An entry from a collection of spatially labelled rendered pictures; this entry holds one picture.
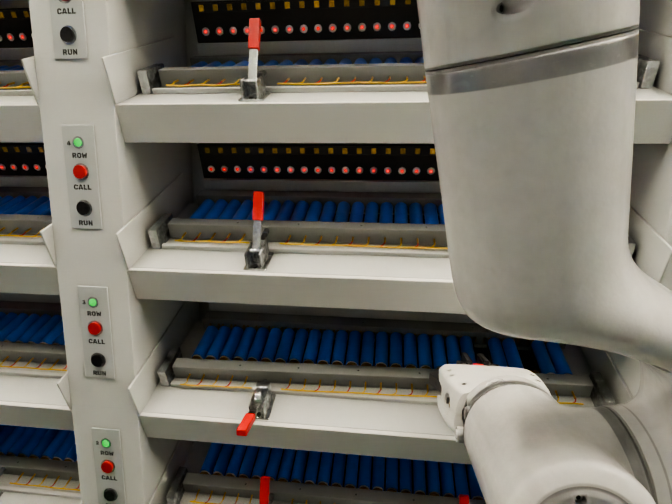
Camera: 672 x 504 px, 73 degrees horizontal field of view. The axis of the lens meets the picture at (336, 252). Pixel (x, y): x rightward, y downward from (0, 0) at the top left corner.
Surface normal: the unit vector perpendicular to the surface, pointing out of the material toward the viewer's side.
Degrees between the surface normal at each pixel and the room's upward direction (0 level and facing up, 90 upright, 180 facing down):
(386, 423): 21
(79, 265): 90
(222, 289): 111
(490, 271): 107
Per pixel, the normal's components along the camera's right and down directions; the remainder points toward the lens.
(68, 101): -0.12, 0.18
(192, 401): -0.04, -0.85
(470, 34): -0.71, 0.38
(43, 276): -0.11, 0.52
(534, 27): -0.29, 0.40
